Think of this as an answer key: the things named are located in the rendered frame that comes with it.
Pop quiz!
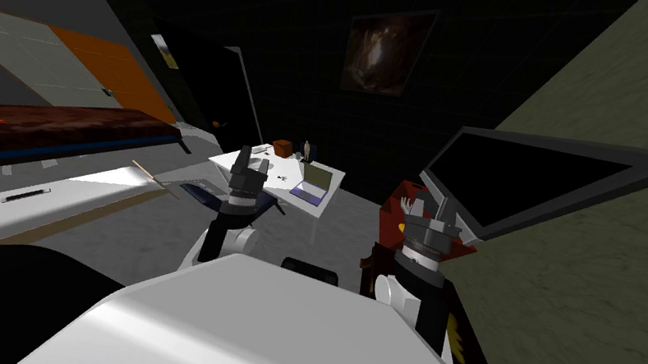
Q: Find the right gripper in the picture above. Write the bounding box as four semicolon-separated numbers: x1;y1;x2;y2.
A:
398;190;470;255

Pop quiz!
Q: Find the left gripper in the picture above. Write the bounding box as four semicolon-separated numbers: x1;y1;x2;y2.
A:
224;144;274;203

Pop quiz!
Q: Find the red television cabinet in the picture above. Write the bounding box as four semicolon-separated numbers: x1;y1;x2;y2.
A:
341;173;568;364

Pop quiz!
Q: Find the white table with laptop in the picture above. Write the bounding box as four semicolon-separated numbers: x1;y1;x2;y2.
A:
195;124;352;250

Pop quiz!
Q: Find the dark blue chair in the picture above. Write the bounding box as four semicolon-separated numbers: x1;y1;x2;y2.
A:
176;175;291;226

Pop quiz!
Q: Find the dark door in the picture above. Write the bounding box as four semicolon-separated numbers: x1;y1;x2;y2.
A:
132;16;283;147

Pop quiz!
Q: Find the black flat television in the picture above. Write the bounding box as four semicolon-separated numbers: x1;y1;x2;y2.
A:
407;105;648;279

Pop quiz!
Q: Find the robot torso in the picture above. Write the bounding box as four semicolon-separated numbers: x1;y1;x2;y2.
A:
14;213;558;364

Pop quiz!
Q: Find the small wall picture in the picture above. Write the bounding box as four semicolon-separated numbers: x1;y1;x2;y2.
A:
145;31;186;72

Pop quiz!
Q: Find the dark framed wall picture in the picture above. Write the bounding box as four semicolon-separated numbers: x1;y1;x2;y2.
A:
338;0;442;107

